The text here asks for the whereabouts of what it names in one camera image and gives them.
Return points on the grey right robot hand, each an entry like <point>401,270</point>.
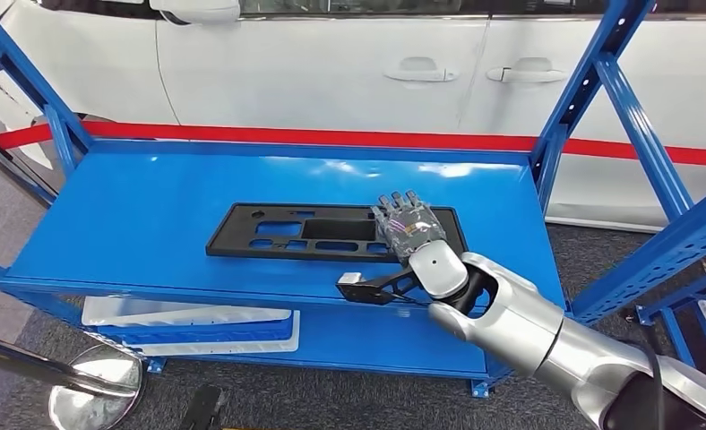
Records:
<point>412,228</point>

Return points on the black plastic frame part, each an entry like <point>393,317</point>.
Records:
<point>228,243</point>

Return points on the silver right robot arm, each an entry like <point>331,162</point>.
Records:
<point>507,326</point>

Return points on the blue metal shelf rack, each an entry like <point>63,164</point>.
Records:
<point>685,291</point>
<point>151,196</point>

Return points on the black robot foot part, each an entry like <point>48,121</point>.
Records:
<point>201,409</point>

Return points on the long red barrier belt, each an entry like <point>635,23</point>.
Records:
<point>329,137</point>

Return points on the white car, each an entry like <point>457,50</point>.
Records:
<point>299,71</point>

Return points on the blue plastic tray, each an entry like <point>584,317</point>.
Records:
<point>210,333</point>

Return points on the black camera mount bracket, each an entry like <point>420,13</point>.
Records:
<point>371,291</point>

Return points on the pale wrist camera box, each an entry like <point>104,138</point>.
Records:
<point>350,279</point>

